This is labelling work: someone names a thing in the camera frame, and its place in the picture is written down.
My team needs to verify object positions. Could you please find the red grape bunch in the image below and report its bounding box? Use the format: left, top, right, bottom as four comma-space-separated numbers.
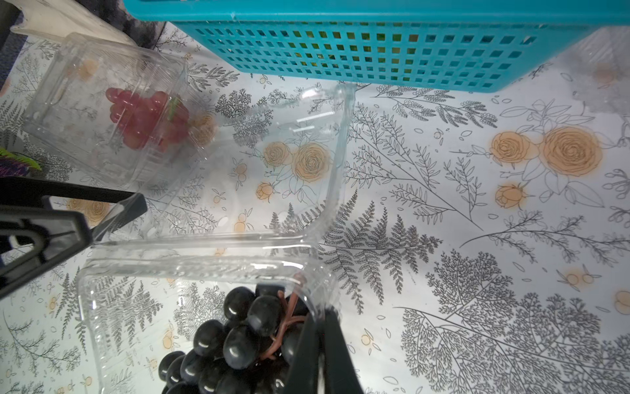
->
105, 88, 190, 152

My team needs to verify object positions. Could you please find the clear clamshell container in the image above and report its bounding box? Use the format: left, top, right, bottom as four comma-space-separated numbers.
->
77, 84, 355, 393
24, 33, 218, 189

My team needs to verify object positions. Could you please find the purple snack bag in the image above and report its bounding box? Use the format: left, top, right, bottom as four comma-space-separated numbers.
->
0, 148, 42, 177

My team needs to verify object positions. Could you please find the clear plastic container far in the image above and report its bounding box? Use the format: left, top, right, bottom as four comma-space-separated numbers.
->
558, 26, 629, 116

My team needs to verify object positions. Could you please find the black grape bunch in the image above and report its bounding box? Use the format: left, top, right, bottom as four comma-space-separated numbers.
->
158, 284, 309, 393

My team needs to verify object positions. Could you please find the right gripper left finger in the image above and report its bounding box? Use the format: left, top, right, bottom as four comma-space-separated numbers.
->
283, 317, 320, 394

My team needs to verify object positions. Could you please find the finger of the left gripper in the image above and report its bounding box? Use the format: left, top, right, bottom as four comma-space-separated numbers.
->
1, 177, 148, 241
1, 206, 93, 298

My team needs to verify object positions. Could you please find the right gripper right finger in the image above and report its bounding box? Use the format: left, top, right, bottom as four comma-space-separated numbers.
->
322, 309, 364, 394

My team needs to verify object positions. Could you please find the teal plastic basket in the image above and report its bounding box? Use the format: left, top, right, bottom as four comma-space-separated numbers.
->
125, 0, 629, 93

